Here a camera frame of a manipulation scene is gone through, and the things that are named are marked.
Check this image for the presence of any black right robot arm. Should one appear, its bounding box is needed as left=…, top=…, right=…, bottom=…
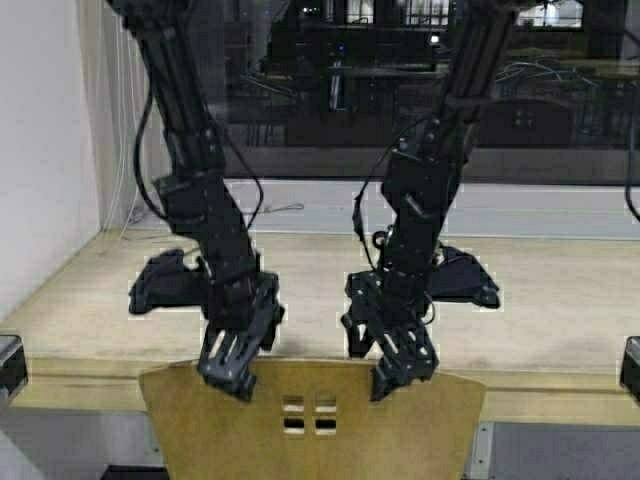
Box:
left=341, top=1, right=526, bottom=402

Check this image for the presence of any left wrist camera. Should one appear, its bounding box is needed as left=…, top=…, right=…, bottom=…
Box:
left=128, top=249, right=208, bottom=315

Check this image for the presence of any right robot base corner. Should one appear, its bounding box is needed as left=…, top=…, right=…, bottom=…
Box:
left=619, top=336, right=640, bottom=403

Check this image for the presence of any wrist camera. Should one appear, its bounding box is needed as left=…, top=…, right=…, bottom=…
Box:
left=429, top=243, right=501, bottom=309
left=128, top=249, right=208, bottom=315

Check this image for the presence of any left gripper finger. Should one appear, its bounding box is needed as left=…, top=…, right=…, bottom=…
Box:
left=200, top=371, right=257, bottom=401

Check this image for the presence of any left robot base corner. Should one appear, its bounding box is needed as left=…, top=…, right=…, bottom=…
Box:
left=1, top=335, right=29, bottom=409

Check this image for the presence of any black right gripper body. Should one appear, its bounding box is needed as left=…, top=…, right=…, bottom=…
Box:
left=341, top=270, right=439, bottom=385

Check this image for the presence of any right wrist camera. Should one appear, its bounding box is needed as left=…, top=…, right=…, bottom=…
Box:
left=429, top=243, right=501, bottom=309

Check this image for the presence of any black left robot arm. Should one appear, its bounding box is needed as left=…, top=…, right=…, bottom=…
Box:
left=109, top=1, right=285, bottom=401

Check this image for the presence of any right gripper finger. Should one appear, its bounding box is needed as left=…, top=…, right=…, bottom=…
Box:
left=370, top=362, right=399, bottom=402
left=347, top=324, right=373, bottom=358

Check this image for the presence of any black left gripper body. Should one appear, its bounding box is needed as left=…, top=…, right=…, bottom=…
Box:
left=197, top=272, right=285, bottom=380

